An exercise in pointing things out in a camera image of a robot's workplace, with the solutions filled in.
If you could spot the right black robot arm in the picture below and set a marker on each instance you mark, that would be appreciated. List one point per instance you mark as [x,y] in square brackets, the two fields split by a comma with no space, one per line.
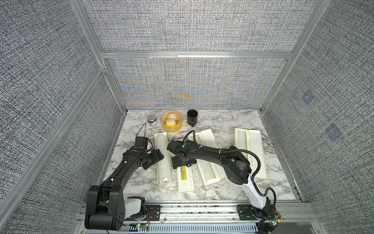
[240,166]

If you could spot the white wrap dispenser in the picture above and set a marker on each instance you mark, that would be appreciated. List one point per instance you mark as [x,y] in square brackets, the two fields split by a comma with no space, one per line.
[163,158]
[210,172]
[256,147]

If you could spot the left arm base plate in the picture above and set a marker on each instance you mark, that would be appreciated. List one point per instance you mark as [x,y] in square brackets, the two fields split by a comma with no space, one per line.
[151,212]

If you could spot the small silver lidded jar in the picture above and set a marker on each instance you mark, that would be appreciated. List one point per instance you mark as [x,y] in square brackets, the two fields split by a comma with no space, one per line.
[152,120]

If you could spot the black cup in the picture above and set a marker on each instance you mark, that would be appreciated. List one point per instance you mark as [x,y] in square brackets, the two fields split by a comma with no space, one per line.
[192,117]

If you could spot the aluminium front rail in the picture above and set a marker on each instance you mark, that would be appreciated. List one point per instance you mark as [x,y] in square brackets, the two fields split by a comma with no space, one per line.
[221,217]

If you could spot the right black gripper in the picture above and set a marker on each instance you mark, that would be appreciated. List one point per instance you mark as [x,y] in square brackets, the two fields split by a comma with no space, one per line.
[174,161]

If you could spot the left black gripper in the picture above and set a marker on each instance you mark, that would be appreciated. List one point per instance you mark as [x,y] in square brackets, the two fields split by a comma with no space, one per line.
[157,156]

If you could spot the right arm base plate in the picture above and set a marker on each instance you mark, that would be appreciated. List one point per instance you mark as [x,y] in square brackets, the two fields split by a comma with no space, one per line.
[248,212]

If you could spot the yellow bowl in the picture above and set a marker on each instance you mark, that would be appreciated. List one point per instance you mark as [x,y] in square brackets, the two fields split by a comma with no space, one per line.
[175,128]

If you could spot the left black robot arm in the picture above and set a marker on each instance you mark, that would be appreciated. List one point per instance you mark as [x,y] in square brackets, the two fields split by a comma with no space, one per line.
[106,207]

